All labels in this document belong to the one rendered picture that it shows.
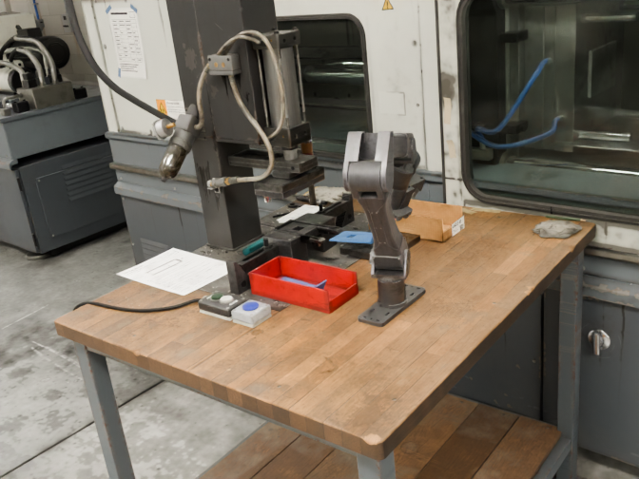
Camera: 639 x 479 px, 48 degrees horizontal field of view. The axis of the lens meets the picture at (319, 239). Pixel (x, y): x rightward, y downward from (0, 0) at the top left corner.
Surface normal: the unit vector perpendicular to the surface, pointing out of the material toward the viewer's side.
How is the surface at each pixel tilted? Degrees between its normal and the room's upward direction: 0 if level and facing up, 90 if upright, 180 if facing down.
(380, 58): 90
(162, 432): 0
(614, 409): 90
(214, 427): 0
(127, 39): 90
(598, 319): 90
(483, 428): 0
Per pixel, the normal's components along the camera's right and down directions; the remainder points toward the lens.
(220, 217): -0.61, 0.35
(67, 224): 0.75, 0.17
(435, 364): -0.11, -0.92
